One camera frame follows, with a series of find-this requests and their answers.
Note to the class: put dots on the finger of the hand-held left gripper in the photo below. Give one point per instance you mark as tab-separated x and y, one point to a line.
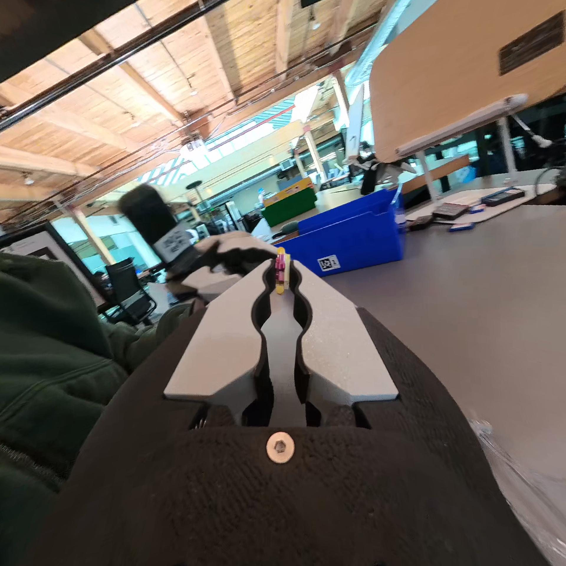
208	283
234	242

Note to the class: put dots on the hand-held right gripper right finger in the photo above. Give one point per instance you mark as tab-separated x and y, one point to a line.
345	345

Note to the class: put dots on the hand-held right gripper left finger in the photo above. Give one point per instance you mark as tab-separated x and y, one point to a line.
216	345

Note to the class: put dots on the pink lego piece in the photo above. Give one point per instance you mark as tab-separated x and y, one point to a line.
279	265

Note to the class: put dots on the yellow lego piece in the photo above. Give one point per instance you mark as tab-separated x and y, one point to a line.
284	276

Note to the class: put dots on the person's left forearm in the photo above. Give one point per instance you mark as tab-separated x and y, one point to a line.
150	336

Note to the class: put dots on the green yellow cardboard box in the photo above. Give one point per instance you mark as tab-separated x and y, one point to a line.
289	205

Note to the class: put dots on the black office chair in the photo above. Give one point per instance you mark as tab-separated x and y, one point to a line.
130	287

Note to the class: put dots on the blue plastic bin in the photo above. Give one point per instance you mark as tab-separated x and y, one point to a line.
353	238

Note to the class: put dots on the black framed picture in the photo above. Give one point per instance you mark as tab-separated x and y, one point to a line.
44	252

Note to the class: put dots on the small blue card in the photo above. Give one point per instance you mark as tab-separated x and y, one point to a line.
461	227

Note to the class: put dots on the tilted white panel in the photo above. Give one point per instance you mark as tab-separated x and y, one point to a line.
355	128

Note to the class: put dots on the black flat device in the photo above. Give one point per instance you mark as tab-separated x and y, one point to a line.
450	210
503	197

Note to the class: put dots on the person's green hoodie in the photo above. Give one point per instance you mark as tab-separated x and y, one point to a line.
48	376

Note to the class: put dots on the white desk mat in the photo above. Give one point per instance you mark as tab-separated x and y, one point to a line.
477	197

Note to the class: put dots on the clear plastic bag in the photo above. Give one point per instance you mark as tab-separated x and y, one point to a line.
530	495

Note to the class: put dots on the tilted tan wooden board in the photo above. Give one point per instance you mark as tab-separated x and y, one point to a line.
455	75

